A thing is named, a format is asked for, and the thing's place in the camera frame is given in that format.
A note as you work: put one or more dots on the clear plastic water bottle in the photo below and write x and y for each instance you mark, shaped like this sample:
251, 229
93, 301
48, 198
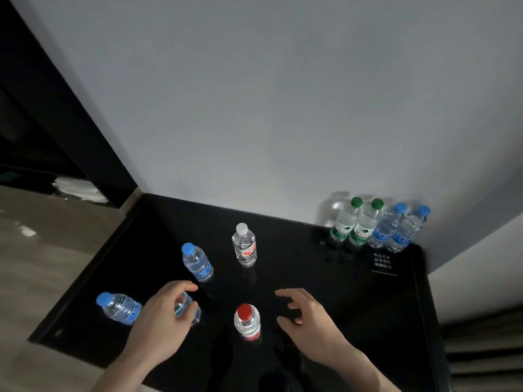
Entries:
184, 302

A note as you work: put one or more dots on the black cabinet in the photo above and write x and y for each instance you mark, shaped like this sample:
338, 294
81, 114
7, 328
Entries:
57, 118

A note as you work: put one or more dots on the green cap water bottle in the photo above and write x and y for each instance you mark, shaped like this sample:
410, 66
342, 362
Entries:
345, 222
364, 225

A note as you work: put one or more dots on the blue cap water bottle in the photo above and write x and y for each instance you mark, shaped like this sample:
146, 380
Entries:
197, 263
386, 226
119, 308
406, 231

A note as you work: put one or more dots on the black sign card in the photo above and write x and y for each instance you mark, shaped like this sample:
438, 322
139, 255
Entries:
383, 263

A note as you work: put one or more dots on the person's left thumb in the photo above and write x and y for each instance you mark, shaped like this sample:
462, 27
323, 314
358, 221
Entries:
189, 311

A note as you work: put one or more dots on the person's right hand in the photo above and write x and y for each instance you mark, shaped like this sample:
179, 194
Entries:
316, 330

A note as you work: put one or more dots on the person's right forearm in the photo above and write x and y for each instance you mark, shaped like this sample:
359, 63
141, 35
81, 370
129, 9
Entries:
365, 373

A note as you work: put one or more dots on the person's left forearm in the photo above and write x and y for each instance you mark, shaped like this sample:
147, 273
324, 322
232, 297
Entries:
118, 375

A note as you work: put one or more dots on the person's left hand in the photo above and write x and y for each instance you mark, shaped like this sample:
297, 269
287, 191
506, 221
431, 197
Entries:
157, 326

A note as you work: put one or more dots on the white crumpled cloth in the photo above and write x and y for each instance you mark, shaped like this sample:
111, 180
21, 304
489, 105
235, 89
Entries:
79, 189

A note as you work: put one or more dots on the white cap water bottle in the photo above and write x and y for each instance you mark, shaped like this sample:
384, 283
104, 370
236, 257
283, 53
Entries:
244, 246

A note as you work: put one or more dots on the red cap water bottle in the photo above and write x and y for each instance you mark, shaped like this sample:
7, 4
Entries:
246, 321

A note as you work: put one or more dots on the person's right thumb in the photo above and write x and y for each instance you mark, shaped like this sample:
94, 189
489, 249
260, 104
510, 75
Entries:
288, 324

